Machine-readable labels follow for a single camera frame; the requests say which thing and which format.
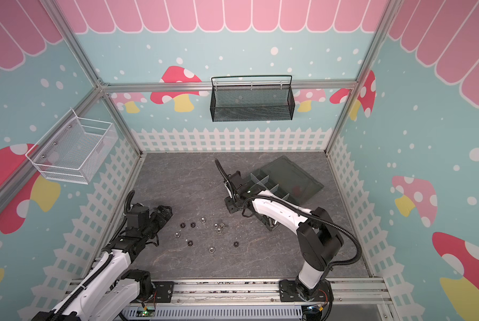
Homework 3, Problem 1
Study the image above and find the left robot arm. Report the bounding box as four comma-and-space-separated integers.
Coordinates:
33, 203, 173, 320

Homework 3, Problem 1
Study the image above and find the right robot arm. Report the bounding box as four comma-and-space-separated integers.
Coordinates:
219, 167, 362, 301

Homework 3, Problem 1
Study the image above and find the clear compartment organizer box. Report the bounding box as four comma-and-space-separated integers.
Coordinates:
249, 155, 325, 232

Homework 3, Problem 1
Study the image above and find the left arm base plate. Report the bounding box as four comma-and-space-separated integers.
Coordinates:
144, 281, 175, 305

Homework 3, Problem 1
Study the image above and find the aluminium mounting rail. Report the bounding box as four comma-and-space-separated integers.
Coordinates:
62, 277, 393, 306

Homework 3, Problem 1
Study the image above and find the black wire mesh basket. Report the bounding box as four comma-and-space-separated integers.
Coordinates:
210, 75, 296, 123

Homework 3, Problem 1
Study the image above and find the white wire mesh basket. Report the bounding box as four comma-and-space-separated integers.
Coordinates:
25, 110, 118, 185

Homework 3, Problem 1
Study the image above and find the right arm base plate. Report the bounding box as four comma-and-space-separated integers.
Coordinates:
278, 279, 334, 304

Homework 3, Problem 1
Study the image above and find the grey slotted cable duct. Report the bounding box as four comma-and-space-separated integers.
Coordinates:
122, 306, 302, 320

